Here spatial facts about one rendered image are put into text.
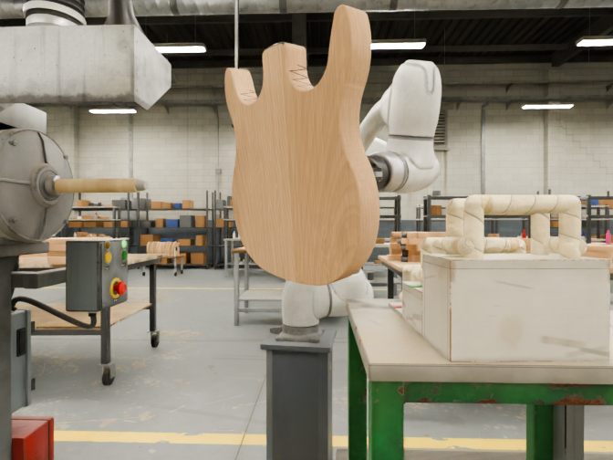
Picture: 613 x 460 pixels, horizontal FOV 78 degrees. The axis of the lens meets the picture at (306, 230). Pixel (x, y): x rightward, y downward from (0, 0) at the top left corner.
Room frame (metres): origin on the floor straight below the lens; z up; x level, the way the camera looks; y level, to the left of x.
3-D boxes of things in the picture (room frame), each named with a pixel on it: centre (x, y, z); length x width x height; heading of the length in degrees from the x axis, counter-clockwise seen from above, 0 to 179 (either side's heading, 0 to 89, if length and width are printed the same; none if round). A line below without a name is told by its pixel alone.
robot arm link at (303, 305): (1.59, 0.01, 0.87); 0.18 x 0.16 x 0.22; 108
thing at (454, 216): (0.74, -0.29, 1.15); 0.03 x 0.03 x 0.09
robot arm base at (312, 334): (1.59, 0.04, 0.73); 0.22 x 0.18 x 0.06; 80
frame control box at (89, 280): (1.11, 0.69, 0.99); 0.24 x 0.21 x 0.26; 88
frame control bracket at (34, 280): (1.05, 0.69, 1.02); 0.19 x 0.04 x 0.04; 178
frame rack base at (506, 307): (0.71, -0.37, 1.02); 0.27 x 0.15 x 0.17; 92
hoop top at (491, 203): (0.66, -0.37, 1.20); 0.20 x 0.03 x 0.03; 91
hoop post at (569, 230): (0.66, -0.46, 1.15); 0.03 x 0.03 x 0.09
